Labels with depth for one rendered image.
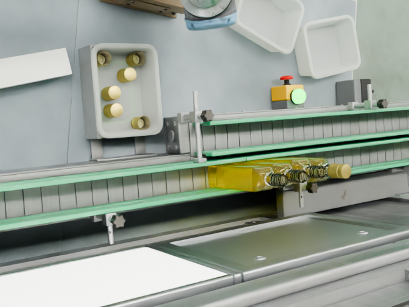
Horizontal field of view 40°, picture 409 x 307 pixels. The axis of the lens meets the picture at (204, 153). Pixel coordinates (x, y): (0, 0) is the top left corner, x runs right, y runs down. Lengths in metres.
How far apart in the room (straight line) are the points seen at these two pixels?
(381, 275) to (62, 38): 0.90
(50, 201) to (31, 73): 0.29
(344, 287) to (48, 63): 0.80
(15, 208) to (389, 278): 0.75
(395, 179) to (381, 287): 0.92
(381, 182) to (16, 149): 1.12
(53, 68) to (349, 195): 0.95
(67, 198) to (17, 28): 0.41
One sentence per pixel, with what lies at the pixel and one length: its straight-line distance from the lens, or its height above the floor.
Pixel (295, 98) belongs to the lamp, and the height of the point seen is 0.85.
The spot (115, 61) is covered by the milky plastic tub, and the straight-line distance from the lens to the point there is 1.46.
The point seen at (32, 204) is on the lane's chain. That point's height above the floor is 0.88.
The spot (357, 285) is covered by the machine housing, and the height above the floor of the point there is 1.43.
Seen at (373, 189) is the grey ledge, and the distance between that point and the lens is 1.86.
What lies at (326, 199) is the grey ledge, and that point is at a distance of 1.71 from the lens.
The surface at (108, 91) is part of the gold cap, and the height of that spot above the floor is 0.81.
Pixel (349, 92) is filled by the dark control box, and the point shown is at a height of 0.81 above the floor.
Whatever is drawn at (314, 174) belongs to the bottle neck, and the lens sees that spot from 1.33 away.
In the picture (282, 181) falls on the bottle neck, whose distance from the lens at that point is 1.27.
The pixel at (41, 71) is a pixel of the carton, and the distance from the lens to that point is 1.35.
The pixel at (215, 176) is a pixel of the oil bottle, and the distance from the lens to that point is 1.41.
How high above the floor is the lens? 2.09
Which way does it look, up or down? 57 degrees down
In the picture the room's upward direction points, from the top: 91 degrees clockwise
